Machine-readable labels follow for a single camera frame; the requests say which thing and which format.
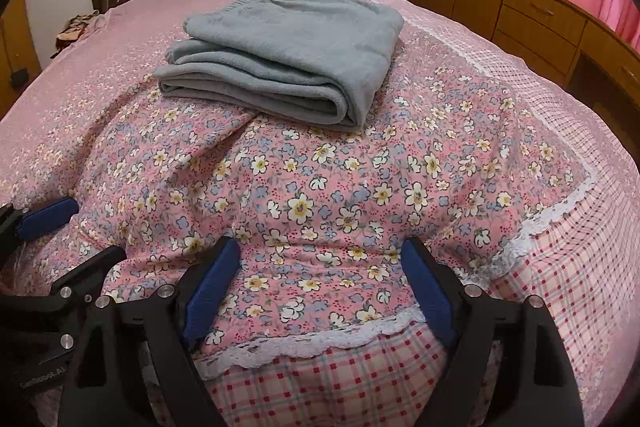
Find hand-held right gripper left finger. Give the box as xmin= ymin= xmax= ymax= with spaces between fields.
xmin=57 ymin=236 xmax=242 ymax=427

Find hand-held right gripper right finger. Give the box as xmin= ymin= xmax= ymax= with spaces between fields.
xmin=401 ymin=237 xmax=586 ymax=427

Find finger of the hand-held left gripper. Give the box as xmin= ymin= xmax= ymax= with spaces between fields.
xmin=0 ymin=247 xmax=127 ymax=353
xmin=0 ymin=197 xmax=81 ymax=258

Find grey pants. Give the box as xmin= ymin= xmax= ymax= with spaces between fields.
xmin=152 ymin=0 xmax=406 ymax=130

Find floral quilt with plaid lining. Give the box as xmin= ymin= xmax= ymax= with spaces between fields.
xmin=70 ymin=57 xmax=640 ymax=427

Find wooden wardrobe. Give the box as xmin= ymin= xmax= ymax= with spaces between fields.
xmin=0 ymin=0 xmax=43 ymax=118

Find pile of clothes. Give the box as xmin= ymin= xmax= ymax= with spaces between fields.
xmin=55 ymin=9 xmax=101 ymax=42

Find pink small-flower bedspread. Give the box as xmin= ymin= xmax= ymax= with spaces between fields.
xmin=0 ymin=0 xmax=640 ymax=258

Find long wooden cabinet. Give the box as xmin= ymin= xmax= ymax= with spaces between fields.
xmin=397 ymin=0 xmax=640 ymax=142

